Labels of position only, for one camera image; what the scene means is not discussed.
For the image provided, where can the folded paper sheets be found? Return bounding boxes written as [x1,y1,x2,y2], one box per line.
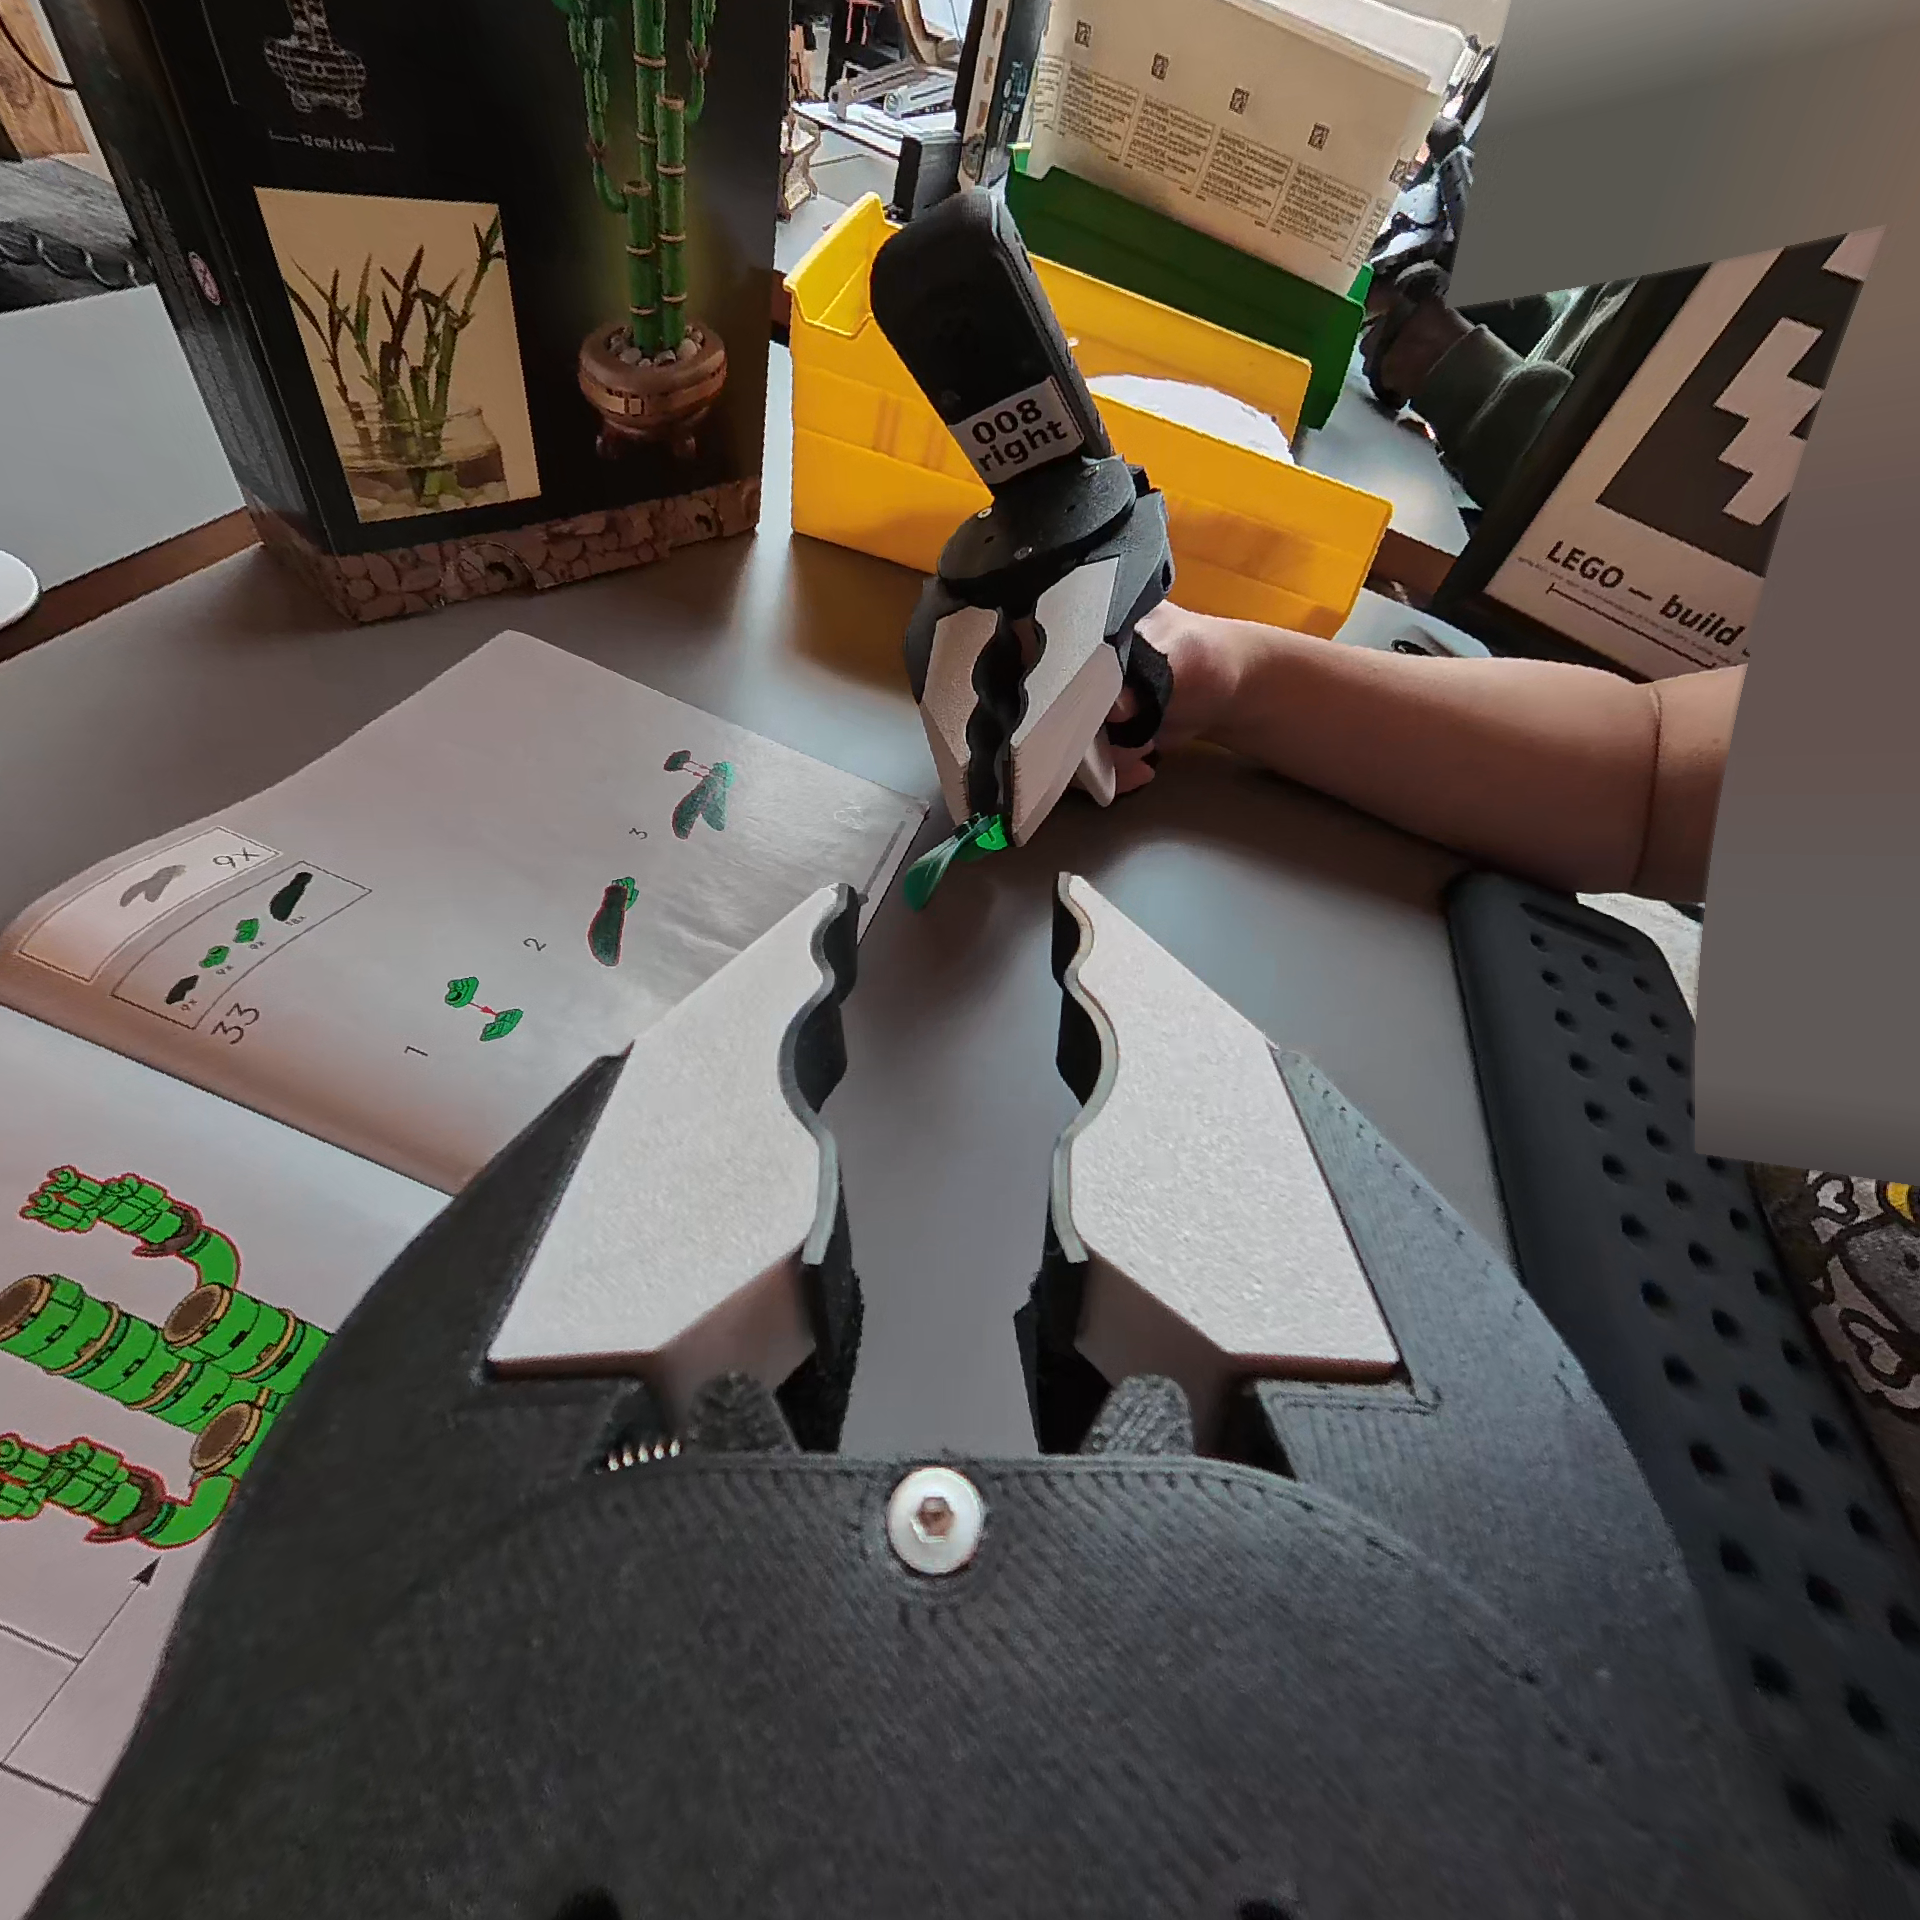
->
[1012,0,1464,296]

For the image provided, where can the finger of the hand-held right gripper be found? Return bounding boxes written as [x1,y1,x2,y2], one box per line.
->
[918,605,1051,830]
[999,560,1129,853]

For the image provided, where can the person's right forearm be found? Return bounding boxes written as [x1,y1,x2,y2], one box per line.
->
[1236,623,1749,904]

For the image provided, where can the black lego set box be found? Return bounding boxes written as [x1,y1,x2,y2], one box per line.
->
[52,0,798,624]

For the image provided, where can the green plastic bin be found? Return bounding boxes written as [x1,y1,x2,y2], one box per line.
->
[1005,163,1374,438]

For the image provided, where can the printed black white cloth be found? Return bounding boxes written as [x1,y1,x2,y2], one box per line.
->
[1750,1168,1920,1419]

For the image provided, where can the person's right hand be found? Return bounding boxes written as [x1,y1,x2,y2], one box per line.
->
[1105,608,1260,793]

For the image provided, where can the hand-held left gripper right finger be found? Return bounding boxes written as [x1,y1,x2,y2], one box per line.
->
[1017,873,1407,1454]

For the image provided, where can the yellow plastic bin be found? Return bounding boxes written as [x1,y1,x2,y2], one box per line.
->
[780,192,1397,640]

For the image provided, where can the white plastic bag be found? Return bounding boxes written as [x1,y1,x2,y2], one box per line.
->
[1072,373,1299,453]

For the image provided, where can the black perforated chair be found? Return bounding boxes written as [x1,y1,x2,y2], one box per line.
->
[1446,872,1920,1920]

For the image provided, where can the lego instruction booklet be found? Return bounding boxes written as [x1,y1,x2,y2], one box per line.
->
[0,631,933,1825]

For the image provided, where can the white black printed sign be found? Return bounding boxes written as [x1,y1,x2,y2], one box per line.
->
[1485,224,1884,685]

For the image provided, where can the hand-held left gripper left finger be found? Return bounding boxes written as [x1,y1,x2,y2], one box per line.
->
[485,882,869,1454]

